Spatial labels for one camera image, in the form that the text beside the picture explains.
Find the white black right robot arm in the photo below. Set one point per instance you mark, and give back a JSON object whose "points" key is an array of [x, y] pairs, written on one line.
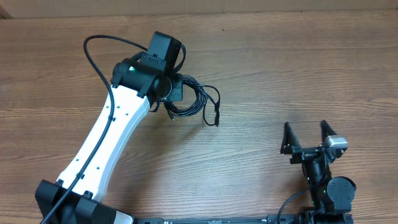
{"points": [[331, 196]]}

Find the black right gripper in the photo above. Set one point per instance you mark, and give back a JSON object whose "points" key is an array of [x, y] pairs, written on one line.
{"points": [[290, 146]]}

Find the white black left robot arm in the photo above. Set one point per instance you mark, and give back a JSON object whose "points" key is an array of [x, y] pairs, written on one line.
{"points": [[150, 76]]}

